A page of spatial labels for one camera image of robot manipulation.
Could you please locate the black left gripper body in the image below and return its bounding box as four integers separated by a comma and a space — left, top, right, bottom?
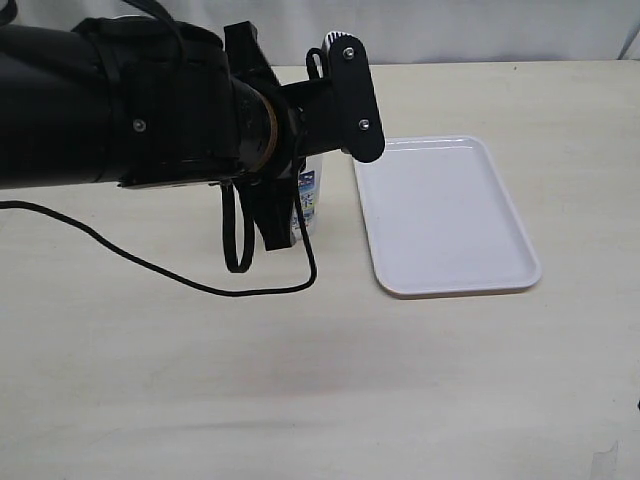
222, 22, 385, 183

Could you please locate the clear plastic tall container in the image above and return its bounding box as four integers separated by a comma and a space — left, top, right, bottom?
298, 155, 323, 236

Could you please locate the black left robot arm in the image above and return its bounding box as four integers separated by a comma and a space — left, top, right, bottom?
1, 16, 385, 250

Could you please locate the white rectangular plastic tray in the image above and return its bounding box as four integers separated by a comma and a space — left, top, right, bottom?
354, 135, 542, 299

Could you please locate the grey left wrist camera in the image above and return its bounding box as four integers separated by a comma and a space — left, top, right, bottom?
321, 30, 362, 54

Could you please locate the black cable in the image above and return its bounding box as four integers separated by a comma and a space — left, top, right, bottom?
0, 47, 326, 297

